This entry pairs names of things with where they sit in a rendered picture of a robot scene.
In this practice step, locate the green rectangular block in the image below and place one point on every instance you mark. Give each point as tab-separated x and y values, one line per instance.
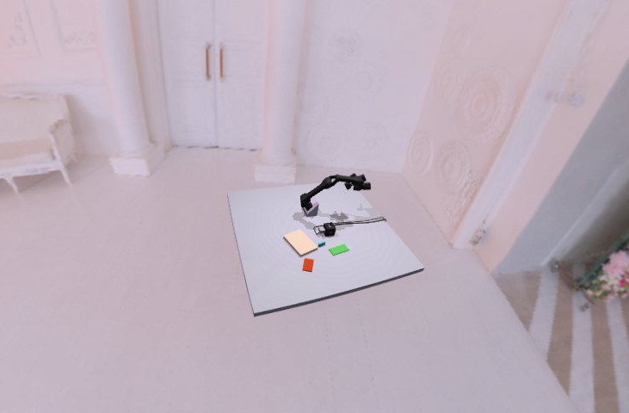
338	249

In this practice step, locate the orange flat rectangular block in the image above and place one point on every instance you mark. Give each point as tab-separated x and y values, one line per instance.
308	263

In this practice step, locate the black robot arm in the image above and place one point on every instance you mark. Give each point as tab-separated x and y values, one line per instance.
359	184

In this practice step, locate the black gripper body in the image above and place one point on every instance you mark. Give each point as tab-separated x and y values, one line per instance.
348	185

